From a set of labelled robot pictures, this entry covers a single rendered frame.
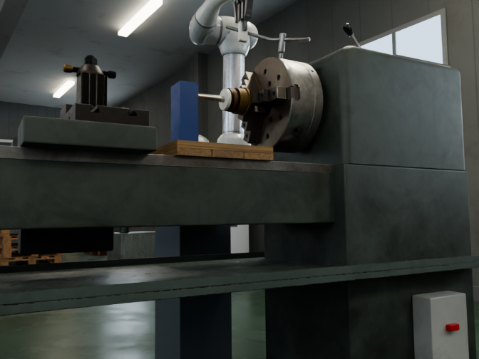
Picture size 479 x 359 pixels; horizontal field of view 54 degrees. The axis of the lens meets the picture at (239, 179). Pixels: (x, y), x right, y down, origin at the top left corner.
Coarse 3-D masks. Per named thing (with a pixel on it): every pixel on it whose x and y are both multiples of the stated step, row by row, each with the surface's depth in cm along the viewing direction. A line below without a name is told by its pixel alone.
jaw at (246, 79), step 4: (248, 72) 162; (244, 76) 162; (248, 76) 160; (252, 76) 162; (256, 76) 162; (244, 80) 158; (248, 80) 159; (252, 80) 160; (256, 80) 161; (244, 84) 158; (248, 84) 158; (252, 84) 159; (256, 84) 160; (248, 88) 156; (252, 88) 157; (256, 88) 158; (260, 88) 159
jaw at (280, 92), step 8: (272, 88) 146; (280, 88) 145; (288, 88) 146; (296, 88) 146; (256, 96) 149; (264, 96) 147; (272, 96) 146; (280, 96) 144; (288, 96) 146; (296, 96) 146; (256, 104) 150; (264, 104) 150; (272, 104) 151
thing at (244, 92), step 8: (232, 88) 150; (240, 88) 151; (232, 96) 148; (240, 96) 148; (248, 96) 150; (232, 104) 148; (240, 104) 149; (248, 104) 150; (232, 112) 153; (240, 112) 151
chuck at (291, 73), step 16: (272, 64) 154; (288, 64) 149; (272, 80) 154; (288, 80) 146; (304, 80) 148; (304, 96) 146; (272, 112) 153; (288, 112) 145; (304, 112) 147; (272, 128) 153; (288, 128) 147; (304, 128) 150; (272, 144) 153; (288, 144) 153
